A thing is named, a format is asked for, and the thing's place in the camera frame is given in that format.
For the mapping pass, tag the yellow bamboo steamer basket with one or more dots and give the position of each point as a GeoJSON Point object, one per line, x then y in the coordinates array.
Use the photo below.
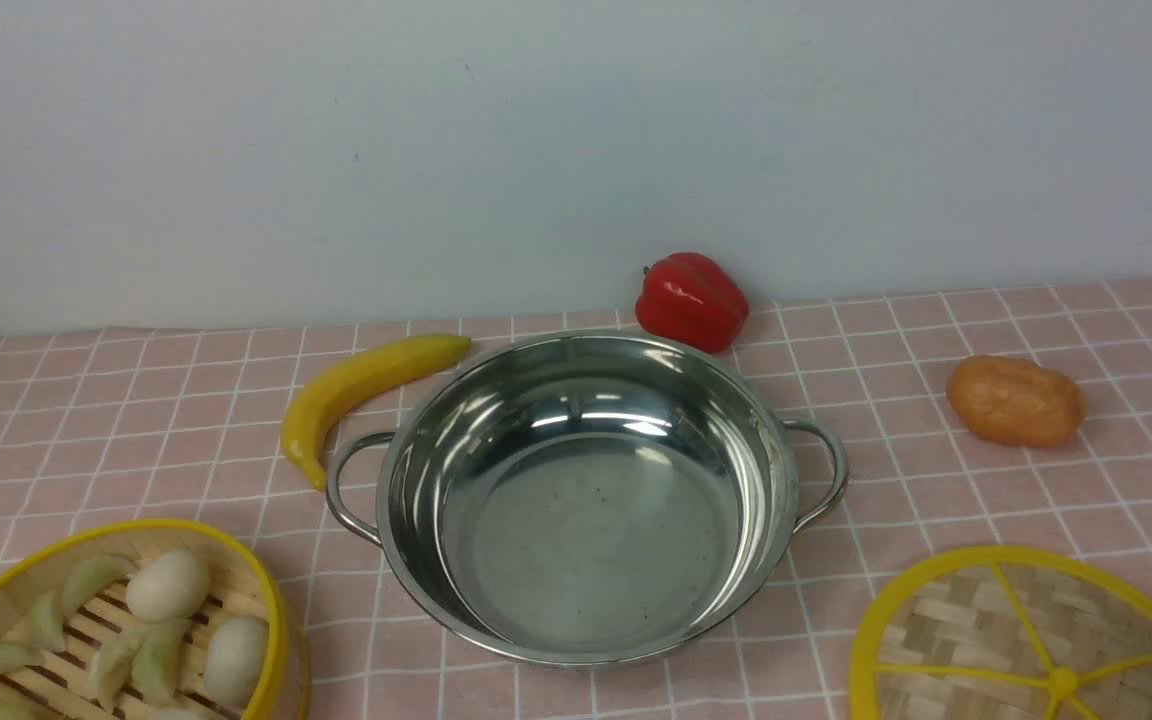
{"type": "Point", "coordinates": [56, 685]}

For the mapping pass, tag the yellow woven steamer lid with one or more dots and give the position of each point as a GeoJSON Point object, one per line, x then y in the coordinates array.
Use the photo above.
{"type": "Point", "coordinates": [1003, 632]}

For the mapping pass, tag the stainless steel pot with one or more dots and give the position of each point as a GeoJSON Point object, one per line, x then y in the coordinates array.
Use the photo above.
{"type": "Point", "coordinates": [587, 498]}

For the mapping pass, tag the red toy bell pepper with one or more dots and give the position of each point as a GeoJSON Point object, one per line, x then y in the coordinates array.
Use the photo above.
{"type": "Point", "coordinates": [688, 298]}

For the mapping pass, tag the yellow toy banana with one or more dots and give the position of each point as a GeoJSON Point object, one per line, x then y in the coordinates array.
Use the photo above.
{"type": "Point", "coordinates": [334, 393]}

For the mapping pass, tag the brown toy potato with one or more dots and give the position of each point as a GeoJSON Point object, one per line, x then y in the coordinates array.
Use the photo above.
{"type": "Point", "coordinates": [1014, 402]}

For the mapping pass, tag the white toy bun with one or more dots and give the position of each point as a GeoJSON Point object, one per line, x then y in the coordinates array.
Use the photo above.
{"type": "Point", "coordinates": [173, 586]}
{"type": "Point", "coordinates": [234, 659]}

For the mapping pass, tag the green toy dumpling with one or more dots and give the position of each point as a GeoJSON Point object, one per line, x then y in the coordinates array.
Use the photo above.
{"type": "Point", "coordinates": [46, 623]}
{"type": "Point", "coordinates": [90, 577]}
{"type": "Point", "coordinates": [155, 670]}

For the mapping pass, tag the pale toy dumpling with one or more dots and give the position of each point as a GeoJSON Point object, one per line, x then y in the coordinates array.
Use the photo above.
{"type": "Point", "coordinates": [110, 667]}

